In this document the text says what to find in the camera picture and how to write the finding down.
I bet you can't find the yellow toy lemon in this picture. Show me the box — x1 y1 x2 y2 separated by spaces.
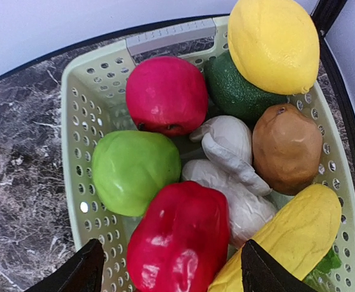
227 1 320 95

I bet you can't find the brown toy potato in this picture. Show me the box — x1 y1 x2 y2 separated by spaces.
252 103 323 196

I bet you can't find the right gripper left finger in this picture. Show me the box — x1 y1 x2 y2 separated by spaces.
26 238 104 292

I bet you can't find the red toy pepper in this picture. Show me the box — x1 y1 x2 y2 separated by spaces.
126 181 230 291

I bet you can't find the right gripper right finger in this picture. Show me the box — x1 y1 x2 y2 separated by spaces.
241 239 319 291

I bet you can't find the red toy apple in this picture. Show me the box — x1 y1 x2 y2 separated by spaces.
126 57 209 137

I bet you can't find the grey toy mushroom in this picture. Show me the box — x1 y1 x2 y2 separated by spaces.
182 115 277 248

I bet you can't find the yellow toy corn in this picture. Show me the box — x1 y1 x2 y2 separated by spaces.
208 184 342 291

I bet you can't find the green toy apple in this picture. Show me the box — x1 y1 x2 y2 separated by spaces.
92 130 181 217

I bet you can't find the dark green toy lime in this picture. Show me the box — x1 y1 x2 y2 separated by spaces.
204 51 288 124

